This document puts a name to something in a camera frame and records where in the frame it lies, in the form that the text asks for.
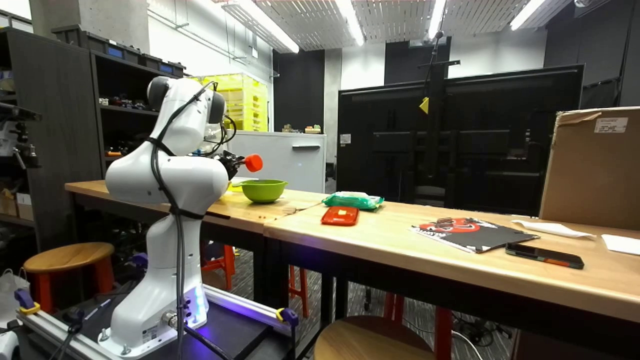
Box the row of black bins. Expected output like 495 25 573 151
51 24 187 78

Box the camera on mount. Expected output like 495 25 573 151
0 102 44 172

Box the yellow plate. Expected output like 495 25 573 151
226 177 260 194

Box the ceiling light strip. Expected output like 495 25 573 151
221 0 301 55
427 0 448 40
509 0 549 31
334 0 366 47

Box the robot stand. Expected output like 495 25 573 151
15 284 302 360

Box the green bowl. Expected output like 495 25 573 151
240 179 289 204

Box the fork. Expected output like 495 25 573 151
281 202 324 216

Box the cardboard box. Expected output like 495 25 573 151
538 105 640 231

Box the row of small toys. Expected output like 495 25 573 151
281 123 324 135

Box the dark shelf unit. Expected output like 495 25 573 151
0 26 187 253

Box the white napkin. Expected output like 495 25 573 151
510 219 597 240

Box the white cabinet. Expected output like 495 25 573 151
226 130 328 194

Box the blue and yellow clamp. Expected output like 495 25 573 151
275 307 300 327
13 288 41 316

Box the large black screen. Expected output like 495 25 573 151
336 63 586 217

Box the bundle of black cables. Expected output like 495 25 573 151
451 314 512 352

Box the stack of yellow bins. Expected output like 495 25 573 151
192 72 270 133

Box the black cable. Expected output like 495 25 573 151
172 317 233 360

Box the orange plastic lid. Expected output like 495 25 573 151
320 205 361 227

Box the black smartphone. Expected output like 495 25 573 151
504 242 585 270

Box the white plastic bag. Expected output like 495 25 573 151
0 269 32 327

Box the wooden stool with red legs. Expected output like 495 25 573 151
201 242 237 292
288 264 310 319
313 314 437 360
23 241 117 314

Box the red and black magazine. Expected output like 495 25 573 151
410 216 541 254

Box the green packet of wipes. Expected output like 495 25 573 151
321 191 385 211

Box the white sheet of paper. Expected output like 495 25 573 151
600 233 640 256

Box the black stand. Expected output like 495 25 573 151
417 30 462 201

